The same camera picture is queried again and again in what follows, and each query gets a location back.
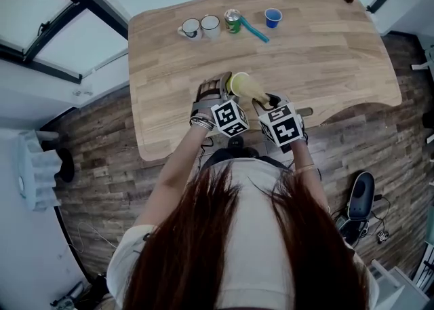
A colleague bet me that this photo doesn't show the pale cylinder post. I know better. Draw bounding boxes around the pale cylinder post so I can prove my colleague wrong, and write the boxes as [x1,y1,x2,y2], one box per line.
[36,130,60,142]

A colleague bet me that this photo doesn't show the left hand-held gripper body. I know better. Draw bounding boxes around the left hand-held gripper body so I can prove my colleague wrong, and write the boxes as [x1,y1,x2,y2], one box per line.
[191,96,250,138]

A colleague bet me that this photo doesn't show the black round base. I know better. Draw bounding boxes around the black round base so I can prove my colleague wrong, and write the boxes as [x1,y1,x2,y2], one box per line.
[56,147,76,183]

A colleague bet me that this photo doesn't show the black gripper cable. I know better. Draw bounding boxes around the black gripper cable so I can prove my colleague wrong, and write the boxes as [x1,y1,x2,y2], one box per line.
[199,137,215,167]

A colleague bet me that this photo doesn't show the white shelf unit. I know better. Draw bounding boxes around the white shelf unit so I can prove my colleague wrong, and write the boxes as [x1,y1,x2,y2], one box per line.
[371,259,431,310]

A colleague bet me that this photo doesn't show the person's left forearm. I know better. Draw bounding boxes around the person's left forearm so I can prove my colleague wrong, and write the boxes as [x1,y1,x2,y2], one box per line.
[149,124,214,197]

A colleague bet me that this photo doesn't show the teal plastic stick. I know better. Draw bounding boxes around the teal plastic stick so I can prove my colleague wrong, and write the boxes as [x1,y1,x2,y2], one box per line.
[239,15,271,44]

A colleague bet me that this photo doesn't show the person's dark trousers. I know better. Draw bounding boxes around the person's dark trousers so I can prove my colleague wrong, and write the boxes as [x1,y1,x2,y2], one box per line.
[199,147,289,171]

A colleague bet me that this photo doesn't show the silver bracelets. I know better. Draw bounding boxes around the silver bracelets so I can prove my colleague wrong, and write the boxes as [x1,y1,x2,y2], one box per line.
[189,113,216,132]

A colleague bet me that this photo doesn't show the person's right forearm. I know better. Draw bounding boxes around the person's right forearm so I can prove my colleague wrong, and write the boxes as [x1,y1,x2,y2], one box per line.
[290,138,332,214]

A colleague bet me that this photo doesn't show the blue plastic cup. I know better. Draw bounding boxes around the blue plastic cup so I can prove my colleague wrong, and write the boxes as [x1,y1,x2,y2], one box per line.
[264,7,283,28]

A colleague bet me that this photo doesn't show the black oval hard case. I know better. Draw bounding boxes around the black oval hard case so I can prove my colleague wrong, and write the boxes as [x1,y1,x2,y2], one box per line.
[347,171,376,221]

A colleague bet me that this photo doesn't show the open black case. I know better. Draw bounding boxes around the open black case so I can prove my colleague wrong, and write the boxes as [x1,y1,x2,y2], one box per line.
[335,215,370,247]

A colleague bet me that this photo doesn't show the green soda can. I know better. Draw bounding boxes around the green soda can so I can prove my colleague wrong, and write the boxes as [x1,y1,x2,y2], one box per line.
[224,8,242,34]

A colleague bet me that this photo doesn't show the person's left hand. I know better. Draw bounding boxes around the person's left hand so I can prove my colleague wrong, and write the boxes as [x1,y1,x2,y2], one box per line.
[195,75,224,100]

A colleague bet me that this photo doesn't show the white mug with dark rim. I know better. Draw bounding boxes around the white mug with dark rim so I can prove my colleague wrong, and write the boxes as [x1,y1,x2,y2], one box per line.
[177,18,203,41]

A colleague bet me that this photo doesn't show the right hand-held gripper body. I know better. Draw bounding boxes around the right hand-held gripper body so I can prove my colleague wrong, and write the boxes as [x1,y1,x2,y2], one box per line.
[256,103,305,149]

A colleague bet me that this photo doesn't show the white side desk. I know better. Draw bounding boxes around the white side desk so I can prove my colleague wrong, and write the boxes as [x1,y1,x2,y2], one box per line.
[410,43,434,72]

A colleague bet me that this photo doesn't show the white ridged rack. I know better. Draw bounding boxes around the white ridged rack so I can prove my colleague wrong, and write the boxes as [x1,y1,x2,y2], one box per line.
[18,129,64,213]

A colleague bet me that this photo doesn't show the person's white shirt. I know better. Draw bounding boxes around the person's white shirt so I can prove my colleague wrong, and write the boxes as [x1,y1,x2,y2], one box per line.
[107,157,379,310]

